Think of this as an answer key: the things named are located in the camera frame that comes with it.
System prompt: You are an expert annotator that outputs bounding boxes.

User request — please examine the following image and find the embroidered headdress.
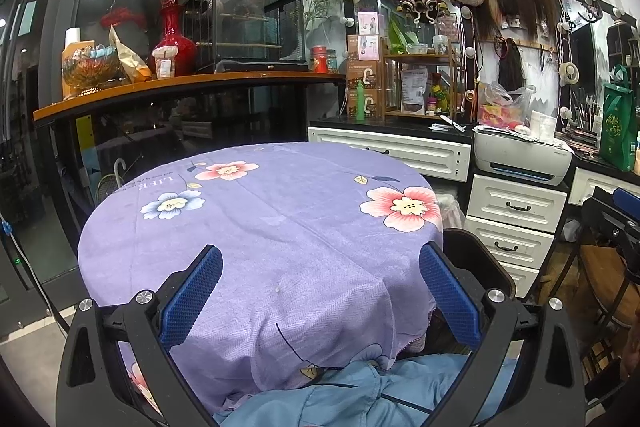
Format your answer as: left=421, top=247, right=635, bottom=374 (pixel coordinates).
left=395, top=0, right=448, bottom=25

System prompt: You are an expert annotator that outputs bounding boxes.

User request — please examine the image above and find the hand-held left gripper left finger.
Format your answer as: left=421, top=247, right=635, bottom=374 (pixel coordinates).
left=56, top=244, right=224, bottom=427

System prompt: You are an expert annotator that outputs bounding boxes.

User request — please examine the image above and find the glass candy bowl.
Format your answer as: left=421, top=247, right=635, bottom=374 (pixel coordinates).
left=61, top=46, right=123, bottom=95

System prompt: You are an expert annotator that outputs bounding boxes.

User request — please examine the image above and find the white printer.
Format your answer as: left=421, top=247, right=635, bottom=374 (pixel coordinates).
left=472, top=127, right=573, bottom=186

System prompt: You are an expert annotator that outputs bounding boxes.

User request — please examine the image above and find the green shopping bag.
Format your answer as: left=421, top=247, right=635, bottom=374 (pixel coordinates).
left=600, top=64, right=638, bottom=172

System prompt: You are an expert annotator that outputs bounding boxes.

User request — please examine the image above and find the blue jacket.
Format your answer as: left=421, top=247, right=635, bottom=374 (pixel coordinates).
left=212, top=352, right=521, bottom=427

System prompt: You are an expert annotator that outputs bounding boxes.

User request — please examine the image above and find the red feather decoration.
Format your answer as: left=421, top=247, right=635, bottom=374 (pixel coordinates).
left=100, top=7, right=146, bottom=28

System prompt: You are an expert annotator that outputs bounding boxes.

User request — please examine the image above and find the black hair bundle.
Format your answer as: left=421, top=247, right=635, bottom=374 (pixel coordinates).
left=497, top=39, right=526, bottom=92

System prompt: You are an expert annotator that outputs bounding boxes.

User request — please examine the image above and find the red vase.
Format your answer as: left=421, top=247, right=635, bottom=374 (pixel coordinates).
left=152, top=4, right=197, bottom=75

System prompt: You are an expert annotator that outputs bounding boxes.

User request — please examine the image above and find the vanity mirror with bulbs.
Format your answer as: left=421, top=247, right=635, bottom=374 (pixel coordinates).
left=555, top=0, right=640, bottom=168

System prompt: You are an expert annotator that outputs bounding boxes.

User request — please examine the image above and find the white plastic sack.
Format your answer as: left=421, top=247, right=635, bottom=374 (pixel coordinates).
left=435, top=194, right=466, bottom=233

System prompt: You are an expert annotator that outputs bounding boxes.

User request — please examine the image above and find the clear bag of colourful items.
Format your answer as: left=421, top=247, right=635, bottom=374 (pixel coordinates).
left=477, top=82, right=533, bottom=128

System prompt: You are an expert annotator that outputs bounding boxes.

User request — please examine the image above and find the brown printed box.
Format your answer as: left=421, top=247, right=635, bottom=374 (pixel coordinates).
left=347, top=60, right=383, bottom=90
left=347, top=88, right=383, bottom=118

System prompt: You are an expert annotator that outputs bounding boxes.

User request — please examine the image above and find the cluster of makeup brushes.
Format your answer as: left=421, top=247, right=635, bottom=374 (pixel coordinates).
left=565, top=87, right=606, bottom=158

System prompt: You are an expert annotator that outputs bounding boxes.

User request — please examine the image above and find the plastic drink cup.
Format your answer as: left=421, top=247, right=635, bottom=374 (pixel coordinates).
left=152, top=47, right=178, bottom=80

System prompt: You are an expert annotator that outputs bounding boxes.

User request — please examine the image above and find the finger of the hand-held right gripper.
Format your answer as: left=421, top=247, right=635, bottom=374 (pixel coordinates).
left=582, top=196, right=640, bottom=268
left=614, top=187, right=640, bottom=223

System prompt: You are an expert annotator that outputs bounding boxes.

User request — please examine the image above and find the purple floral tablecloth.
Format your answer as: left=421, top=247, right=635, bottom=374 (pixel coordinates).
left=77, top=142, right=446, bottom=418

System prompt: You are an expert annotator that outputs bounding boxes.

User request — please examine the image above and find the small straw hat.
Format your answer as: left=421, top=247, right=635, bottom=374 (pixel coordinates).
left=558, top=62, right=581, bottom=88

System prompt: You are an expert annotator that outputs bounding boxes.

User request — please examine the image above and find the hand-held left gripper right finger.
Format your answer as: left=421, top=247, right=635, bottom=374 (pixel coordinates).
left=419, top=242, right=586, bottom=427

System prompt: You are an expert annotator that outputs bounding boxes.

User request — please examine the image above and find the white drawer cabinet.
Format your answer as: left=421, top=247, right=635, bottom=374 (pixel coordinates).
left=465, top=174, right=568, bottom=298

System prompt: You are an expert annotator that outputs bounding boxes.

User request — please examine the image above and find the pink photo card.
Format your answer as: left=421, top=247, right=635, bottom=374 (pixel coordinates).
left=357, top=11, right=379, bottom=36

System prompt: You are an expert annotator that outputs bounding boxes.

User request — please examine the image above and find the wooden rack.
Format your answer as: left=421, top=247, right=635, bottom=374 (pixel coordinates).
left=384, top=47, right=463, bottom=120

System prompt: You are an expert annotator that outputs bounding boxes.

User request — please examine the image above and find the brown paper snack bag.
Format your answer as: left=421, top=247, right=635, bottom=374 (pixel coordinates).
left=108, top=25, right=152, bottom=84

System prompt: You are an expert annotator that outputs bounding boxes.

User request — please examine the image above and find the glass display case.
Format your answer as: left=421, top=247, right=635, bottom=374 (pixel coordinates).
left=182, top=0, right=306, bottom=68

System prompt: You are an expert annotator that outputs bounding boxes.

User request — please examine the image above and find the white vanity drawer unit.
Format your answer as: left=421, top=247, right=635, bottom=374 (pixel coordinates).
left=307, top=127, right=473, bottom=182

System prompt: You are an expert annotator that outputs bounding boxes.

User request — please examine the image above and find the green leaf packet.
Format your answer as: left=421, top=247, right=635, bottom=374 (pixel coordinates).
left=389, top=19, right=418, bottom=55

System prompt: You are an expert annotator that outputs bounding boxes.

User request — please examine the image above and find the white label pouch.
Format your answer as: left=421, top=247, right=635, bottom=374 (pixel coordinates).
left=401, top=69, right=429, bottom=114

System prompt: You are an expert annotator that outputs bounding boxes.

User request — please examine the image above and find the brown box pink picture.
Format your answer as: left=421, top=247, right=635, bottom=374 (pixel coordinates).
left=347, top=35, right=383, bottom=62

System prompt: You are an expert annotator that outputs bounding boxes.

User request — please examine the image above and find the wooden chair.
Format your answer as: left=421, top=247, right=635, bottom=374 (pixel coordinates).
left=550, top=197, right=640, bottom=408

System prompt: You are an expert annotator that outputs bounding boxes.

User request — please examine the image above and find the wooden counter shelf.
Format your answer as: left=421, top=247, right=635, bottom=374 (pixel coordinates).
left=32, top=72, right=348, bottom=122

